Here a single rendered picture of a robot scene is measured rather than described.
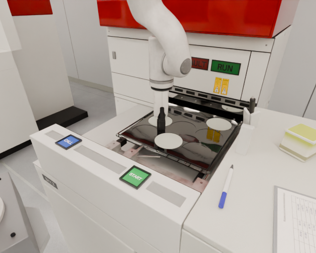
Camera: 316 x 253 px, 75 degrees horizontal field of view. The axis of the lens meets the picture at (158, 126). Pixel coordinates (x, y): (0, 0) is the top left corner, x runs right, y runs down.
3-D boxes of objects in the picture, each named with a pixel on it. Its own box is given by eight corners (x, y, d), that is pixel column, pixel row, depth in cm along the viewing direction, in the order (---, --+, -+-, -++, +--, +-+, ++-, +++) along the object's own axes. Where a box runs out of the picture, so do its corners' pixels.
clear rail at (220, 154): (240, 123, 86) (240, 120, 86) (243, 123, 86) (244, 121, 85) (204, 175, 60) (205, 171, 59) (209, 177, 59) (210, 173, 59)
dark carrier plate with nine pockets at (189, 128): (168, 103, 102) (168, 102, 102) (239, 122, 85) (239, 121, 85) (121, 135, 77) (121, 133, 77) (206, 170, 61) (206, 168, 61)
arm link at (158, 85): (149, 73, 74) (149, 82, 75) (149, 81, 66) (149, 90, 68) (172, 73, 74) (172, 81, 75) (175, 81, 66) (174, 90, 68)
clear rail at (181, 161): (117, 135, 78) (117, 132, 78) (211, 174, 60) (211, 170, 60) (115, 136, 77) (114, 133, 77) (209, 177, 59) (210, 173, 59)
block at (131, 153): (131, 154, 70) (130, 147, 68) (139, 157, 68) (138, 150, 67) (114, 167, 64) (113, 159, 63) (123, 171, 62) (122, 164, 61)
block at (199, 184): (196, 184, 58) (197, 176, 57) (208, 189, 56) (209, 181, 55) (183, 203, 52) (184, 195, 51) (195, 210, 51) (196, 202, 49)
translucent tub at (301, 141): (292, 141, 61) (300, 121, 58) (319, 155, 56) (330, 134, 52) (277, 148, 58) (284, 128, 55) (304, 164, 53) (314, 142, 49)
